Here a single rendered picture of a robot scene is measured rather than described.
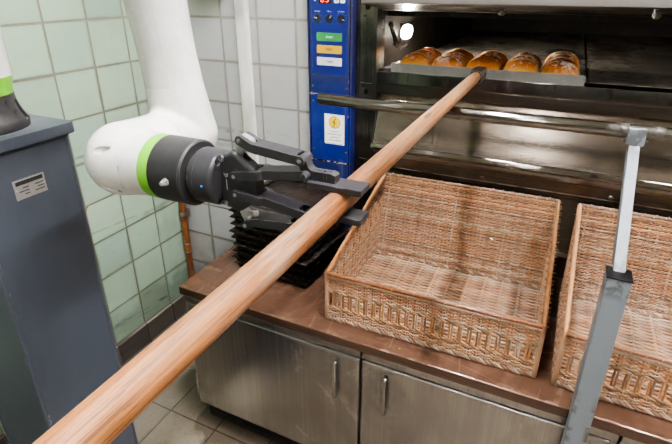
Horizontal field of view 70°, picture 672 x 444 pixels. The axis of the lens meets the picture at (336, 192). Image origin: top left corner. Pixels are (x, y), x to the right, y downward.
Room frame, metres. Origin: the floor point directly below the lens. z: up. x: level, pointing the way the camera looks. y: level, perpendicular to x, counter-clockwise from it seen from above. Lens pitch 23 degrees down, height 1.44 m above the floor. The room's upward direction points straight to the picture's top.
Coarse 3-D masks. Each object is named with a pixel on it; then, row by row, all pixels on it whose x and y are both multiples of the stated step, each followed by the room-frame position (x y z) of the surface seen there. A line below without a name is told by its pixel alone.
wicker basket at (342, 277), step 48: (384, 192) 1.49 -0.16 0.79; (432, 192) 1.43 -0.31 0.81; (480, 192) 1.37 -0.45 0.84; (384, 240) 1.45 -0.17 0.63; (432, 240) 1.39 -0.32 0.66; (480, 240) 1.33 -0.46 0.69; (528, 240) 1.28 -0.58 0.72; (336, 288) 1.08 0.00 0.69; (384, 288) 1.02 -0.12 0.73; (432, 288) 1.22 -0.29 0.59; (480, 288) 1.22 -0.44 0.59; (528, 288) 1.22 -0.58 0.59; (432, 336) 0.97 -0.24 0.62; (480, 336) 0.92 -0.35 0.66; (528, 336) 0.88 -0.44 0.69
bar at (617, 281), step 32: (320, 96) 1.23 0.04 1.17; (352, 96) 1.21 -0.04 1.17; (544, 128) 1.01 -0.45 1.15; (576, 128) 0.98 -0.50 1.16; (608, 128) 0.95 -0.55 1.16; (640, 128) 0.93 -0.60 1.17; (608, 288) 0.73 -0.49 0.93; (608, 320) 0.73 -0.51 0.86; (608, 352) 0.72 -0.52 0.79; (576, 384) 0.76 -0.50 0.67; (576, 416) 0.73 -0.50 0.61
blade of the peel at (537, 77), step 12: (408, 72) 1.52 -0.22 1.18; (420, 72) 1.50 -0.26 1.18; (432, 72) 1.49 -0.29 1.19; (444, 72) 1.47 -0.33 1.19; (456, 72) 1.46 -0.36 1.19; (468, 72) 1.44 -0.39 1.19; (492, 72) 1.41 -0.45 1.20; (504, 72) 1.40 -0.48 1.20; (516, 72) 1.39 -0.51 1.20; (528, 72) 1.37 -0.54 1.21; (540, 72) 1.51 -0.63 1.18; (564, 84) 1.33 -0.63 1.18; (576, 84) 1.32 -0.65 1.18
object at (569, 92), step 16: (384, 80) 1.55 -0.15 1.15; (400, 80) 1.53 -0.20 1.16; (416, 80) 1.51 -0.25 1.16; (432, 80) 1.49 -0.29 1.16; (448, 80) 1.47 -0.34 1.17; (496, 80) 1.41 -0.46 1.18; (544, 96) 1.35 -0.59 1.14; (560, 96) 1.33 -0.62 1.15; (576, 96) 1.32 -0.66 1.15; (592, 96) 1.30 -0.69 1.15; (608, 96) 1.28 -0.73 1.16; (624, 96) 1.27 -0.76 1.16; (640, 96) 1.25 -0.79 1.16; (656, 96) 1.24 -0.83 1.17
